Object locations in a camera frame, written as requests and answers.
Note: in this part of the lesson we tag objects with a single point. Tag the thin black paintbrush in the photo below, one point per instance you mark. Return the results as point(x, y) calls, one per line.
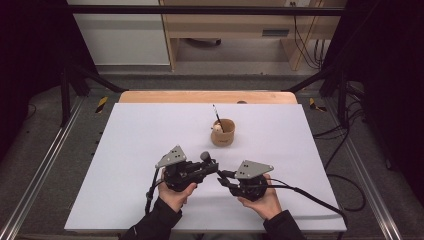
point(216, 113)

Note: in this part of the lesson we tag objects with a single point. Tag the black makeup brush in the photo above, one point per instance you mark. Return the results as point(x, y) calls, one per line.
point(205, 156)

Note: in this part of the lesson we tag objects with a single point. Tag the wooden table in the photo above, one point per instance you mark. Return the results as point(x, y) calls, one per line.
point(183, 97)

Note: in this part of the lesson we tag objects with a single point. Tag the person's right hand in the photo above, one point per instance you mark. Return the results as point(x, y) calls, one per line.
point(266, 205)

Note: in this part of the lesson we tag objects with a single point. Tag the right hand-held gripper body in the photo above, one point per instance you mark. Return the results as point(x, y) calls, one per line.
point(253, 169)

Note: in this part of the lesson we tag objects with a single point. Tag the black metal frame post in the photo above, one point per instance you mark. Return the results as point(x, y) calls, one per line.
point(65, 100)
point(342, 100)

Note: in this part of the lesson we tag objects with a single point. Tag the white cabinet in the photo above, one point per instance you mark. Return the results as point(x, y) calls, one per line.
point(123, 36)

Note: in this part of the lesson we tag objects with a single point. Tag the black curtain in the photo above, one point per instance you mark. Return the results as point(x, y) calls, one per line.
point(30, 50)
point(383, 50)

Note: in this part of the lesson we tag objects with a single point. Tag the black metal frame bar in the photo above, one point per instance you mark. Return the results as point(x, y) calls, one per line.
point(200, 10)

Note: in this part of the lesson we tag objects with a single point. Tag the wooden desk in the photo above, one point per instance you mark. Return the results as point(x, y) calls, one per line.
point(233, 23)

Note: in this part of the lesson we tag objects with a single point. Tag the aluminium floor rail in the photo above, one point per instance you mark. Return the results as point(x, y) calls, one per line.
point(43, 166)
point(366, 173)

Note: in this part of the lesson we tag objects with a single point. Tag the tan ceramic bear pot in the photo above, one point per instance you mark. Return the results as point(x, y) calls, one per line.
point(223, 136)

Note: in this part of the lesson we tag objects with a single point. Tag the person's left hand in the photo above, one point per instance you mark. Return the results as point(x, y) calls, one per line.
point(176, 200)

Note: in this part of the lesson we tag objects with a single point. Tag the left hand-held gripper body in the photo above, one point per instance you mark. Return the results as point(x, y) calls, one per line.
point(173, 156)

